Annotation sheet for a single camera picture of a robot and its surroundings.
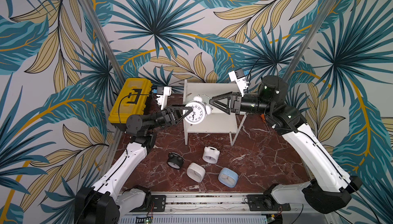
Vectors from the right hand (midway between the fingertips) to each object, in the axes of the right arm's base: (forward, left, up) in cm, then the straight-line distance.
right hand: (211, 101), depth 53 cm
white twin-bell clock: (-3, -2, -40) cm, 40 cm away
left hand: (-2, +7, -4) cm, 8 cm away
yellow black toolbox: (+28, +44, -29) cm, 60 cm away
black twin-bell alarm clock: (-6, +17, -39) cm, 43 cm away
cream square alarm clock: (-12, +6, -40) cm, 42 cm away
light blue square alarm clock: (-14, -10, -41) cm, 45 cm away
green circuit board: (-30, +29, -49) cm, 64 cm away
